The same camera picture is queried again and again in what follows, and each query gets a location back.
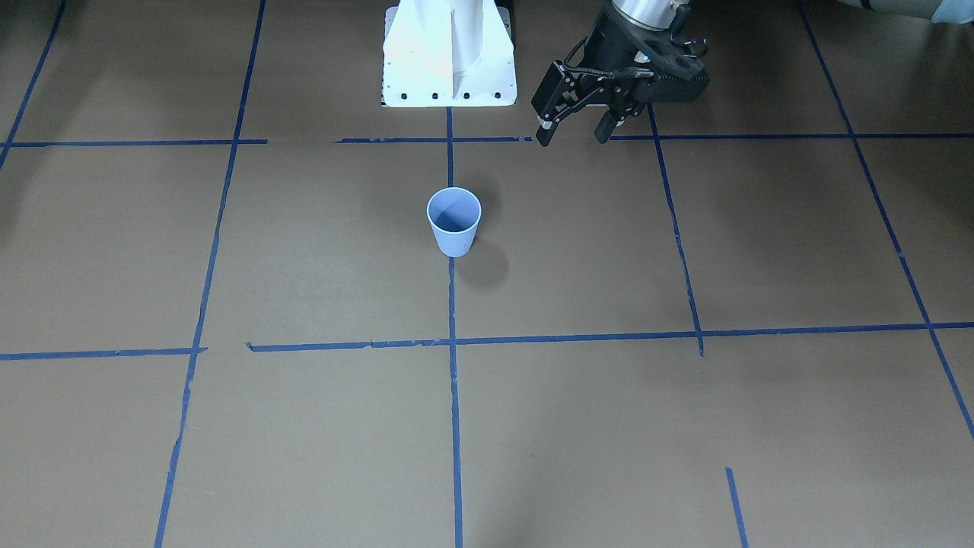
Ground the blue ribbed cup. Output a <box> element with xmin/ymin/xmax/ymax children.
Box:
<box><xmin>425</xmin><ymin>187</ymin><xmax>482</xmax><ymax>259</ymax></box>

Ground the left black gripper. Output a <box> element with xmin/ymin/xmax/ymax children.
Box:
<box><xmin>531</xmin><ymin>4</ymin><xmax>654</xmax><ymax>147</ymax></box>

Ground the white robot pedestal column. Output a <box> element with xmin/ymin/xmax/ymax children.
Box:
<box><xmin>380</xmin><ymin>1</ymin><xmax>518</xmax><ymax>108</ymax></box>

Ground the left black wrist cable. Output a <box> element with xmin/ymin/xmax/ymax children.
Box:
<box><xmin>563</xmin><ymin>37</ymin><xmax>655</xmax><ymax>80</ymax></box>

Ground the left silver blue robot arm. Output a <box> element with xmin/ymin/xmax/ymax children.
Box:
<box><xmin>532</xmin><ymin>1</ymin><xmax>972</xmax><ymax>145</ymax></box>

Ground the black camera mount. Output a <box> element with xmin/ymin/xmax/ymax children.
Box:
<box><xmin>633</xmin><ymin>30</ymin><xmax>711</xmax><ymax>103</ymax></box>

